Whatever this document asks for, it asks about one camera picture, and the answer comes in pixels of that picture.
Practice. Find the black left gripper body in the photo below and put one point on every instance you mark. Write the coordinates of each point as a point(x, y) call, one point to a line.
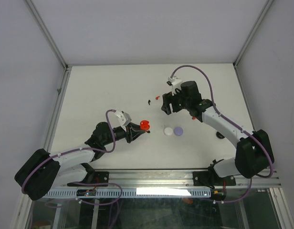
point(120, 133)

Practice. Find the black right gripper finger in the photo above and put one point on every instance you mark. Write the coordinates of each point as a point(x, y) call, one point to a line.
point(166, 108)
point(168, 98)

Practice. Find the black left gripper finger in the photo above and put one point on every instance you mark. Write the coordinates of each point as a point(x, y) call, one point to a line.
point(133, 135)
point(134, 127)

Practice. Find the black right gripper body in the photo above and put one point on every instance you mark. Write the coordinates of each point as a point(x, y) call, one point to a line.
point(180, 102)

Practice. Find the orange earbud charging case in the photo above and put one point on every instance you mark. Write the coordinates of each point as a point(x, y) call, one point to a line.
point(144, 125)

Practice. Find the white earbud charging case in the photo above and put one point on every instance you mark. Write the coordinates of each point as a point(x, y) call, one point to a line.
point(168, 131)

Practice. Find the purple earbud charging case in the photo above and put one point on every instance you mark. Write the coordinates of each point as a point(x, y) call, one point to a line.
point(178, 131)

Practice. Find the black earbud charging case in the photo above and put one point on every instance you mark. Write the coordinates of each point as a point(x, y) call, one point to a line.
point(219, 135)

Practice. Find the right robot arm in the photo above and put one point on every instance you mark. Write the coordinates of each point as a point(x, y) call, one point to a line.
point(253, 148)

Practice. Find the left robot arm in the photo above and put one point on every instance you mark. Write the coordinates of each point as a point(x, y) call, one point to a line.
point(44, 171)

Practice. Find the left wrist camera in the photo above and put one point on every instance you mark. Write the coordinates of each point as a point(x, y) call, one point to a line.
point(123, 118)

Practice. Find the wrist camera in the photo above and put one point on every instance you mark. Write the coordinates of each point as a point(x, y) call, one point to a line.
point(174, 82)
point(123, 118)

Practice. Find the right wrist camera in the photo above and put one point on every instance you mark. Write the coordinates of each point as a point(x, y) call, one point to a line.
point(174, 82)

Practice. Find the aluminium mounting rail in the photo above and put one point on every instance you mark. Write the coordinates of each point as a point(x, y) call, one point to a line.
point(180, 178)

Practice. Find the white slotted cable duct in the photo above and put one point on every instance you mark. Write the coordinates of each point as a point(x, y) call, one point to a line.
point(140, 192)

